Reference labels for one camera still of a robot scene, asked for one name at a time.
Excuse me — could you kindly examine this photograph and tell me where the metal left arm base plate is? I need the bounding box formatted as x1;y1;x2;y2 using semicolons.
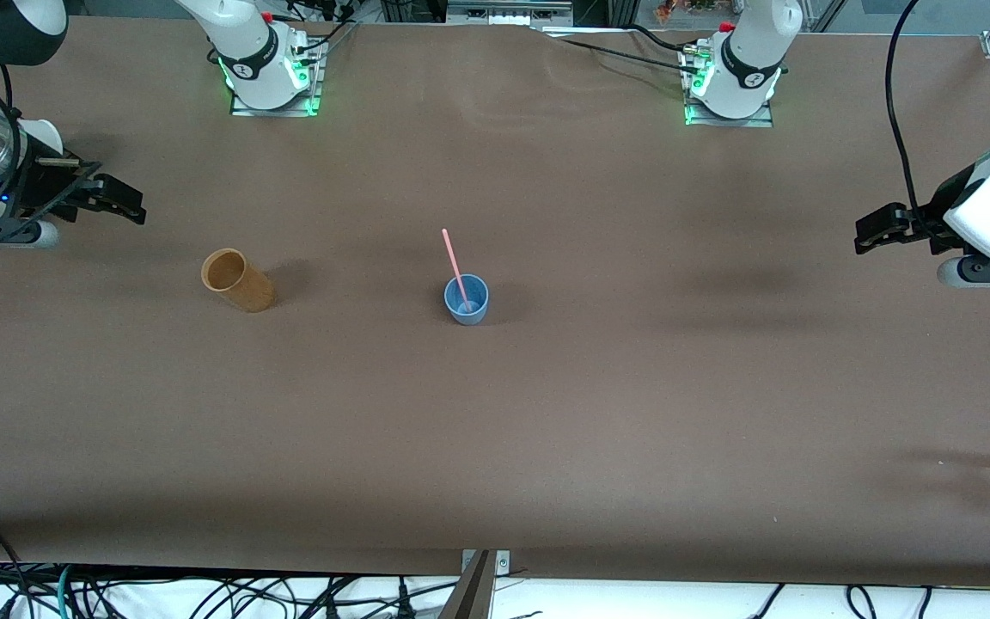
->
681;43;776;129

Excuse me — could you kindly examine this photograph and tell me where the orange background clutter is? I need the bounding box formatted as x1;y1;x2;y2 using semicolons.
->
653;0;721;21

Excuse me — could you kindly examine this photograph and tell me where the black base cable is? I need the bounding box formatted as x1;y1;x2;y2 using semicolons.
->
273;0;360;58
626;22;694;54
538;30;702;80

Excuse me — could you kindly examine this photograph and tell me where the metal table edge bracket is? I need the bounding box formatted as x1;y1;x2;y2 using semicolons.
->
461;549;511;575

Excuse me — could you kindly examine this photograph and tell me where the wooden cup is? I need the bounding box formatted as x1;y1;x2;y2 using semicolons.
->
201;248;278;314

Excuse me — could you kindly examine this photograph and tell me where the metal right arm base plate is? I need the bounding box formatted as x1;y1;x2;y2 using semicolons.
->
229;38;326;118

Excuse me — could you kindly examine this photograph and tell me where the grey power strip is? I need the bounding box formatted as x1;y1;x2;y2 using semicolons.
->
446;0;575;28

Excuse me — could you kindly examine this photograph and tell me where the pink chopstick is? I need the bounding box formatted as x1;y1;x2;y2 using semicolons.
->
441;228;473;311

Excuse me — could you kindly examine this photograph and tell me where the white cylinder cup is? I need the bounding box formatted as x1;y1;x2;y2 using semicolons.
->
18;118;65;158

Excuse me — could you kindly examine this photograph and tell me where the dark pole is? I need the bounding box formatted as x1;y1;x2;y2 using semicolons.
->
437;550;497;619

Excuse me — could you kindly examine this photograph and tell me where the blue cup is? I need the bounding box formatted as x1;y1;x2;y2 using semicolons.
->
443;273;491;328

